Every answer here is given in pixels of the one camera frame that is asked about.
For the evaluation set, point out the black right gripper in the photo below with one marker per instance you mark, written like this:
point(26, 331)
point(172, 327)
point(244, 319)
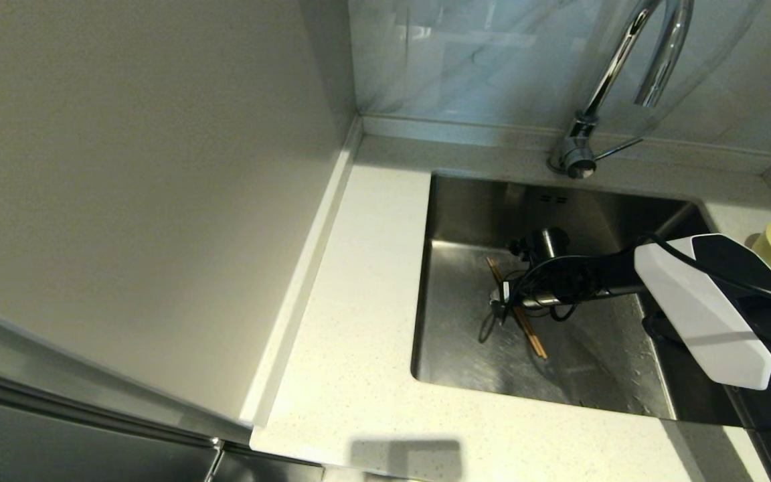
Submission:
point(553, 284)

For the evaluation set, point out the brown wooden chopstick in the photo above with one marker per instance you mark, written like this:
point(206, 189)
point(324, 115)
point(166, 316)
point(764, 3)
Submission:
point(534, 341)
point(538, 341)

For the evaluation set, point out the chrome gooseneck kitchen faucet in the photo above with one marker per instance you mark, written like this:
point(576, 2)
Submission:
point(579, 157)

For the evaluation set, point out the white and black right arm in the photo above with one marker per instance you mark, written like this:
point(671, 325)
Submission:
point(713, 301)

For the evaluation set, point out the stainless steel sink basin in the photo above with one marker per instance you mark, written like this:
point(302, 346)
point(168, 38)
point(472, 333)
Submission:
point(593, 375)

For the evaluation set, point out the tall beige cabinet panel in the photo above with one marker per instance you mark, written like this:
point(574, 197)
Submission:
point(124, 167)

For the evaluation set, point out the dark grey cabinet front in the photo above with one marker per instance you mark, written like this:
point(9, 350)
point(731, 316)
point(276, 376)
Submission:
point(57, 455)

